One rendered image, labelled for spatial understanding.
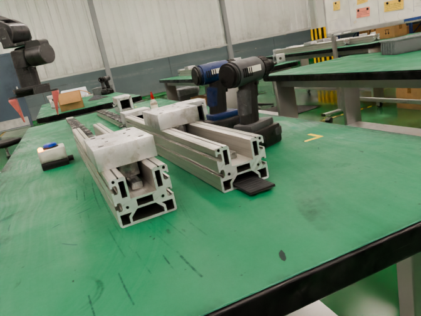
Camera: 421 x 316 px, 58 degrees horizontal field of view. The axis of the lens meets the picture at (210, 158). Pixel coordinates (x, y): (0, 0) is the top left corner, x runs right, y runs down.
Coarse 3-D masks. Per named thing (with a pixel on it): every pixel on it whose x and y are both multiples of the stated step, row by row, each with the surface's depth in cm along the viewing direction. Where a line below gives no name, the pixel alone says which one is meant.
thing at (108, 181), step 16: (96, 128) 125; (80, 144) 106; (144, 160) 69; (96, 176) 81; (112, 176) 62; (144, 176) 71; (160, 176) 64; (112, 192) 62; (128, 192) 62; (144, 192) 64; (160, 192) 64; (112, 208) 67; (128, 208) 63; (144, 208) 68; (160, 208) 67; (176, 208) 66; (128, 224) 63
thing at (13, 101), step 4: (24, 92) 115; (28, 92) 115; (16, 96) 114; (20, 96) 115; (24, 96) 115; (12, 100) 110; (16, 100) 112; (12, 104) 110; (16, 104) 111; (16, 108) 112; (20, 108) 115; (20, 112) 113; (20, 116) 113; (24, 120) 115
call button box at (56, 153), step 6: (60, 144) 121; (48, 150) 116; (54, 150) 116; (60, 150) 117; (42, 156) 115; (48, 156) 116; (54, 156) 117; (60, 156) 117; (66, 156) 118; (72, 156) 122; (42, 162) 116; (48, 162) 117; (54, 162) 117; (60, 162) 118; (66, 162) 118; (42, 168) 116; (48, 168) 116; (54, 168) 117
